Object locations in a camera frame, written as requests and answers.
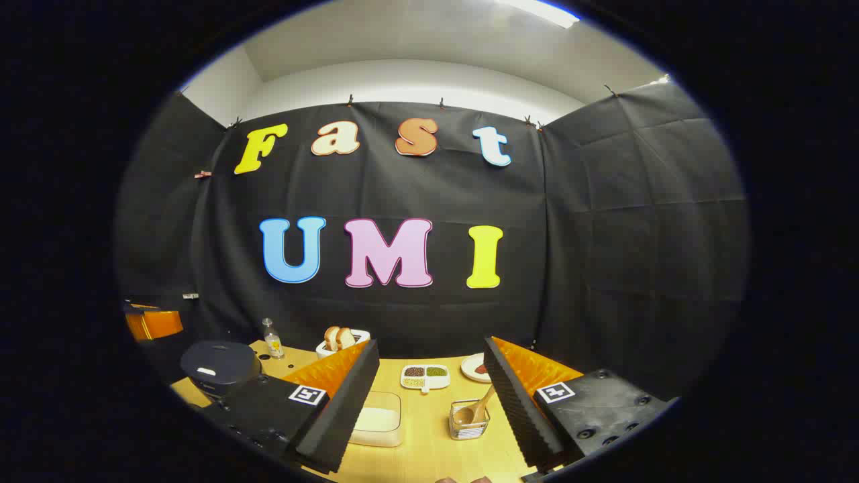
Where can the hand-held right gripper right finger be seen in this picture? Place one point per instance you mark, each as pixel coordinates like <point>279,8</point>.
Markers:
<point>520,409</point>

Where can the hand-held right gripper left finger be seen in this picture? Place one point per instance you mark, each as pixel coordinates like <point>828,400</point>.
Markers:
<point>339,416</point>

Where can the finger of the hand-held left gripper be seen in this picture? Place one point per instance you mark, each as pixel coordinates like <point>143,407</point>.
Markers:
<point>161,325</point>

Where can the wooden spoon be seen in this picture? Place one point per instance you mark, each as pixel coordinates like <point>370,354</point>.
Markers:
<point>478,408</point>

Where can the dark blue rice cooker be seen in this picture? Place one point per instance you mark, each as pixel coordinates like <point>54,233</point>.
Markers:
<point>218,365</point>

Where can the small white round plate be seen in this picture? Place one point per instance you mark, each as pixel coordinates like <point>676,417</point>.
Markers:
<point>471,374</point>

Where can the white toaster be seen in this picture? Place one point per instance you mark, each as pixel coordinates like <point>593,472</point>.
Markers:
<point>322,351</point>

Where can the brown toast slice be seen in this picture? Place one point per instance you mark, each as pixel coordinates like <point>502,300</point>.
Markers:
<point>346,338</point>
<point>331,339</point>

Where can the white divided bean dish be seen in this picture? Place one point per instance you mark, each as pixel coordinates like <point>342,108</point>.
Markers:
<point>425,383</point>

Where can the small clear glass bottle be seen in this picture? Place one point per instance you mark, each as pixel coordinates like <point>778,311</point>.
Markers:
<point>273,343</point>

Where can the black backdrop cloth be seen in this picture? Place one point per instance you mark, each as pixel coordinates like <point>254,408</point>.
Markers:
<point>570,268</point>

